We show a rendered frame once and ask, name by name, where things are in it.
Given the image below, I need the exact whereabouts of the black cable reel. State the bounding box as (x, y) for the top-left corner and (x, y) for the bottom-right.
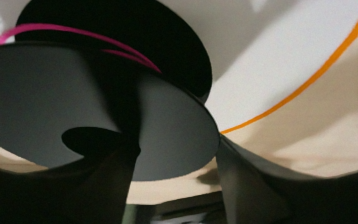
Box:
(0, 0), (220, 182)

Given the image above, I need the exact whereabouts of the pink wire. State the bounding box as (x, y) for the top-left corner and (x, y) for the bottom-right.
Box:
(0, 24), (162, 73)

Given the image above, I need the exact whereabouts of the orange painted ring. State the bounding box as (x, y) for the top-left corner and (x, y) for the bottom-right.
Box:
(221, 24), (358, 134)

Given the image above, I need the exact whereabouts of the pale grey painted circle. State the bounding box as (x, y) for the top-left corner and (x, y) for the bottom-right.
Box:
(158, 0), (358, 132)

